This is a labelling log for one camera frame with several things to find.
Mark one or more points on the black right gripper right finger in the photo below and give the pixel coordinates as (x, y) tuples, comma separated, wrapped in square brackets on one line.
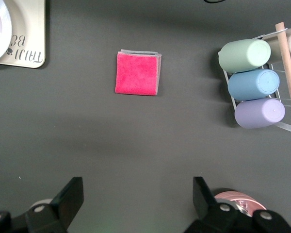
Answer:
[(205, 204)]

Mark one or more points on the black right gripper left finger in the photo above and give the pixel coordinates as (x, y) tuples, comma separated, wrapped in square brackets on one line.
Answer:
[(68, 201)]

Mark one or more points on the white plate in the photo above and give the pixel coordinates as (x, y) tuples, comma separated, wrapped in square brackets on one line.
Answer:
[(0, 29)]

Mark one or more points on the pink round tape roll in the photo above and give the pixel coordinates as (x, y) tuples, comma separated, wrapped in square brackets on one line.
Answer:
[(242, 197)]

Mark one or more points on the pale purple cup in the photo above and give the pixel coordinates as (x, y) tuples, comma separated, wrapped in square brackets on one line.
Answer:
[(259, 112)]

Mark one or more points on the pale blue cup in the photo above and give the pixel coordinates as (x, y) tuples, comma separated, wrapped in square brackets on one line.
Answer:
[(252, 85)]

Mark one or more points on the pink folded cloth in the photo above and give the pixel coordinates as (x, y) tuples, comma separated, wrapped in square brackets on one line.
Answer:
[(137, 74)]

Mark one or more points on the pale green cup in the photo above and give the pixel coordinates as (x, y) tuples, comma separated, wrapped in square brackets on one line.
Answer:
[(242, 55)]

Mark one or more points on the cream tray with lettering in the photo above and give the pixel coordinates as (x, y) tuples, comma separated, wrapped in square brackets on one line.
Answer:
[(29, 31)]

